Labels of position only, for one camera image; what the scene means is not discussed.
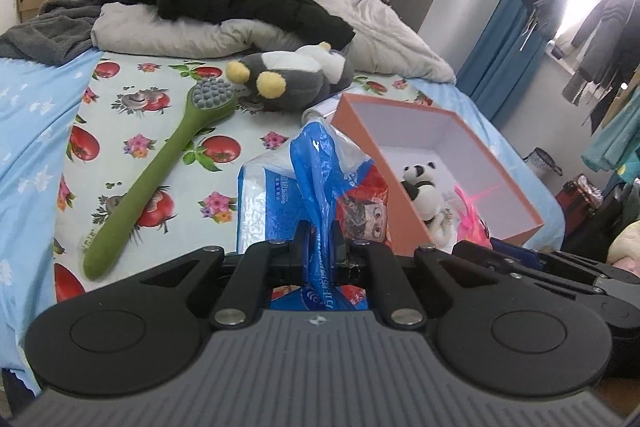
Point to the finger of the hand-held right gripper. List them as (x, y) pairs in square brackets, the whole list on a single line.
[(520, 257), (500, 269)]

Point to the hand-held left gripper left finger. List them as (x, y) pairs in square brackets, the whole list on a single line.
[(302, 257)]

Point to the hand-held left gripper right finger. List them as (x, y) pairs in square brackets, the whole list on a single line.
[(340, 262)]

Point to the pink feather toy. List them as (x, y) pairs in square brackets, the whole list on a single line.
[(470, 217)]

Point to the blue tissue pack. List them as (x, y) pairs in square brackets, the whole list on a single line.
[(280, 192)]

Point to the panda plush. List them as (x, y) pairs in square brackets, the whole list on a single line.
[(422, 194)]

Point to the cream cloth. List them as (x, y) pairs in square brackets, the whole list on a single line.
[(625, 249)]

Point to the dark red suitcase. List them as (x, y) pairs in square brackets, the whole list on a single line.
[(580, 204)]

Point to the white plastic item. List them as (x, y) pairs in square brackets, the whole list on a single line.
[(320, 109)]

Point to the fruit printed tablecloth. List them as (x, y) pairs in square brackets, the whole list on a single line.
[(200, 132)]

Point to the green massage brush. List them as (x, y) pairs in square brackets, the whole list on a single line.
[(150, 177)]

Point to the grey penguin plush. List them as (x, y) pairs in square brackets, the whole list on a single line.
[(300, 77)]

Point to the blue curtain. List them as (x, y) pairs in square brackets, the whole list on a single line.
[(505, 32)]

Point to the beige grey duvet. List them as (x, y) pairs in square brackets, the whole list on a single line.
[(390, 32)]

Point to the row of hanging clothes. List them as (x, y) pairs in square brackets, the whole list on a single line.
[(600, 32)]

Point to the light blue bed sheet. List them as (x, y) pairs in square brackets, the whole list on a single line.
[(30, 132)]

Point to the dark grey blanket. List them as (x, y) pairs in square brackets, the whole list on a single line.
[(45, 34)]

